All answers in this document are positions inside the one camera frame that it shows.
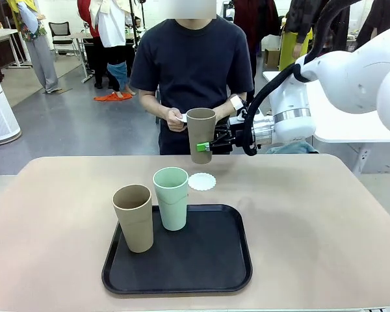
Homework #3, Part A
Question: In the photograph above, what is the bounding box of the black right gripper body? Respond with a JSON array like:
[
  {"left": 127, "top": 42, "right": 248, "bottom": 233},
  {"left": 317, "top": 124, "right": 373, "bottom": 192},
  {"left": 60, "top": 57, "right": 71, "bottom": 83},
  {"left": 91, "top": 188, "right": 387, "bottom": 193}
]
[{"left": 227, "top": 116, "right": 252, "bottom": 153}]

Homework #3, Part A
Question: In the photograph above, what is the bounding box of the tall brown cup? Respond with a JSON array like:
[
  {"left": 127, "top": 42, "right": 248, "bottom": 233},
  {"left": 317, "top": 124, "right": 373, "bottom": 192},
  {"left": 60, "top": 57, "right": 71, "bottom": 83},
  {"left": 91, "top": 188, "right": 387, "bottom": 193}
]
[
  {"left": 185, "top": 107, "right": 217, "bottom": 164},
  {"left": 112, "top": 184, "right": 155, "bottom": 254}
]

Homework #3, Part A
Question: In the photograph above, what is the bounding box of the tall light green cup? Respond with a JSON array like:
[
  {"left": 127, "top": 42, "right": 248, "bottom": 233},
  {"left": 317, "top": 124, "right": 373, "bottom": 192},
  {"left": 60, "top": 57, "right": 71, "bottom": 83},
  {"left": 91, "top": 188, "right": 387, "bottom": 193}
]
[{"left": 153, "top": 166, "right": 190, "bottom": 232}]

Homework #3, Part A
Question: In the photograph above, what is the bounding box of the person's right forearm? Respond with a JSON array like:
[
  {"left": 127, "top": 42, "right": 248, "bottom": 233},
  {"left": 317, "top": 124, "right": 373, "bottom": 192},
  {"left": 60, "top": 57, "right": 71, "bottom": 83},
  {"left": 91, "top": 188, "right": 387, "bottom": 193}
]
[{"left": 138, "top": 90, "right": 170, "bottom": 118}]

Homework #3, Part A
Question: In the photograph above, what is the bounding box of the person's left forearm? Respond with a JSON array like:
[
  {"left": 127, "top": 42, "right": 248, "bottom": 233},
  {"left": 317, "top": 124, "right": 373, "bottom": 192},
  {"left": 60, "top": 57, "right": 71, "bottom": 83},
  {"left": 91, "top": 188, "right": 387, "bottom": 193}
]
[{"left": 215, "top": 92, "right": 248, "bottom": 121}]

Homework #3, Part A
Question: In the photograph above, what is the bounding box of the person's right hand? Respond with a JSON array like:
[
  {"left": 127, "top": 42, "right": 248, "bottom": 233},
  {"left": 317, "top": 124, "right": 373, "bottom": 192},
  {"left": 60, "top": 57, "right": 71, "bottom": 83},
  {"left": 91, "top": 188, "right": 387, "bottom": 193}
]
[{"left": 165, "top": 107, "right": 188, "bottom": 133}]

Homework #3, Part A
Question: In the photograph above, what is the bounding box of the teal crumpled cloth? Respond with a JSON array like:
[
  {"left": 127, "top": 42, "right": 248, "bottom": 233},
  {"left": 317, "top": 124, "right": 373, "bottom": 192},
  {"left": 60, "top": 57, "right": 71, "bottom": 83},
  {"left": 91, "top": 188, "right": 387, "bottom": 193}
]
[{"left": 265, "top": 140, "right": 320, "bottom": 155}]

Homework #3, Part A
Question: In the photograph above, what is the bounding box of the person in navy t-shirt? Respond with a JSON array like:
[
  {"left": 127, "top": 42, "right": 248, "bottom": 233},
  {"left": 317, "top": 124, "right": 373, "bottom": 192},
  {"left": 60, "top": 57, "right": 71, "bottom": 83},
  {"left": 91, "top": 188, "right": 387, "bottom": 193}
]
[{"left": 129, "top": 17, "right": 255, "bottom": 156}]

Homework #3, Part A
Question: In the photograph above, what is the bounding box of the brown cardboard box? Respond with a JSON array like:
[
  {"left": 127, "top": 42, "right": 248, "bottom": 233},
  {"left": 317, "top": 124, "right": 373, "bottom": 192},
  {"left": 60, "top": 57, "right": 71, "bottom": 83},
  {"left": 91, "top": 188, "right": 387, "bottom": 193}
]
[{"left": 263, "top": 47, "right": 281, "bottom": 70}]

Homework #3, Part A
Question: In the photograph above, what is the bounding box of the mannequin in yellow-green skirt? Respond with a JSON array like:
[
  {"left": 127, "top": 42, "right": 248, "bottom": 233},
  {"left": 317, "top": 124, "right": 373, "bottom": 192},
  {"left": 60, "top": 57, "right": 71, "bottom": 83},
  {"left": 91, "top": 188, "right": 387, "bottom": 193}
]
[{"left": 278, "top": 0, "right": 313, "bottom": 72}]

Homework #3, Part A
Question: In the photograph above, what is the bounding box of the orange cloth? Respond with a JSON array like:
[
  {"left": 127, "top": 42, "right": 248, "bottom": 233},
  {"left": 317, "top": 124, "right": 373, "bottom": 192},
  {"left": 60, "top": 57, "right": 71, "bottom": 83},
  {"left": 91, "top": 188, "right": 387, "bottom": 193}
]
[{"left": 94, "top": 92, "right": 135, "bottom": 103}]

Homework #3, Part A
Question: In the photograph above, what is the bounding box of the white rectangular table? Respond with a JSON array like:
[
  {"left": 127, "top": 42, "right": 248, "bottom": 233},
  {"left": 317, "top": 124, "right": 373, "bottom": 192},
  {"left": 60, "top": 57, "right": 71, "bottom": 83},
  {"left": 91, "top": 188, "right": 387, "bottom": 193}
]
[{"left": 262, "top": 70, "right": 390, "bottom": 175}]

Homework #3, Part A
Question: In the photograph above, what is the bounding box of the black plastic tray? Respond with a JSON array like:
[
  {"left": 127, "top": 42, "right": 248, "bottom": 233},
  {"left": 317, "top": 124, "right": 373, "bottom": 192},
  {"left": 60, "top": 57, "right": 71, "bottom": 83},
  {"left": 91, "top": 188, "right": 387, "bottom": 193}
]
[{"left": 101, "top": 203, "right": 254, "bottom": 296}]

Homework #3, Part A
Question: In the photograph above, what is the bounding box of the mannequin in dark red garment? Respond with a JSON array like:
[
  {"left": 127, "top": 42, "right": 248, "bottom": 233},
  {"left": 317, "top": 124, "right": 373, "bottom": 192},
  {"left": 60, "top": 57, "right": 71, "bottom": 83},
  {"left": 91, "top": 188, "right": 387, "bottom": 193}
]
[{"left": 232, "top": 0, "right": 281, "bottom": 98}]

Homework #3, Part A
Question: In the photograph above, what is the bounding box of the black tripod stand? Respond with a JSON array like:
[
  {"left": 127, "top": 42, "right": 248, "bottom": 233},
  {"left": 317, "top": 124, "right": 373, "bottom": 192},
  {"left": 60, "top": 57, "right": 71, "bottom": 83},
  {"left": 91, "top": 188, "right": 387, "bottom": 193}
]
[{"left": 128, "top": 0, "right": 148, "bottom": 50}]

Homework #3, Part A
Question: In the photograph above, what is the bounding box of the background desk with white legs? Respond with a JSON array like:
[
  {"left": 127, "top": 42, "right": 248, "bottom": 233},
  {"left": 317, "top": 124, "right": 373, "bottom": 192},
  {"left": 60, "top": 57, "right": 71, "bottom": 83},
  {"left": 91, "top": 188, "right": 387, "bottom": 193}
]
[{"left": 70, "top": 32, "right": 96, "bottom": 85}]

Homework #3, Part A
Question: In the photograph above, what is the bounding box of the mannequin in white shirt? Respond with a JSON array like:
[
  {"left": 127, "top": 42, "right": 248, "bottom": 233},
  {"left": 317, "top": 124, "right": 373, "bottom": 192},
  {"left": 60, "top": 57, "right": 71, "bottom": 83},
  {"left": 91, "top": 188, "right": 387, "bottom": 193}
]
[{"left": 89, "top": 0, "right": 136, "bottom": 99}]

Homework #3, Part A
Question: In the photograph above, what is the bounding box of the person in red top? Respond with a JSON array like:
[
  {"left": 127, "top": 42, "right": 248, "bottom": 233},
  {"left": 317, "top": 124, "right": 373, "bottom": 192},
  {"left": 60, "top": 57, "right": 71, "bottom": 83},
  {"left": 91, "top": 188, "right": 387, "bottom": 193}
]
[{"left": 77, "top": 0, "right": 105, "bottom": 90}]

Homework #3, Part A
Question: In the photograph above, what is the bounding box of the black mesh office chair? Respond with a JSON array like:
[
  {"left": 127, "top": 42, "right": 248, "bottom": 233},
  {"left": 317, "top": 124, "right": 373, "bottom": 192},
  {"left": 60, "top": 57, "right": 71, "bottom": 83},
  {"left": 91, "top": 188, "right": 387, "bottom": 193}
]
[{"left": 48, "top": 21, "right": 79, "bottom": 58}]

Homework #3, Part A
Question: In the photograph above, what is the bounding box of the mannequin in black robe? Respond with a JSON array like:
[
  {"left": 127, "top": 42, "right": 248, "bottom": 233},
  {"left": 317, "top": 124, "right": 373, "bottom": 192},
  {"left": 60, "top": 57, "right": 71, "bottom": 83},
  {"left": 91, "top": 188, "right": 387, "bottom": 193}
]
[{"left": 356, "top": 0, "right": 390, "bottom": 50}]

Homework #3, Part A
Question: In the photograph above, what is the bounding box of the white perforated air purifier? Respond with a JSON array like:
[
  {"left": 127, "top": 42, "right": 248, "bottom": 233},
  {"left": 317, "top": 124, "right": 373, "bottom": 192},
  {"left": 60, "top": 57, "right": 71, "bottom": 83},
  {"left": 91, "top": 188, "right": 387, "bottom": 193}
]
[{"left": 0, "top": 54, "right": 22, "bottom": 146}]

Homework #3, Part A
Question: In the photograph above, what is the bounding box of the grey background desk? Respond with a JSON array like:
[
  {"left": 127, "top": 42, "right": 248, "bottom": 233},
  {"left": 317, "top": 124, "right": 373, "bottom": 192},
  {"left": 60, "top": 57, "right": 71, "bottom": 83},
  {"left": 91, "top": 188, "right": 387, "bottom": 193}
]
[{"left": 0, "top": 28, "right": 34, "bottom": 70}]

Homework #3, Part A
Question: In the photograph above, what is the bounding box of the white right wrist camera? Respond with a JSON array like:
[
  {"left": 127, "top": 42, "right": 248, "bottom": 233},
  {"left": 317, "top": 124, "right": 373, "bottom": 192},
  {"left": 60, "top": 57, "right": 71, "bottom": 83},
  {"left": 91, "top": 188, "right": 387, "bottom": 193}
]
[{"left": 230, "top": 94, "right": 248, "bottom": 120}]

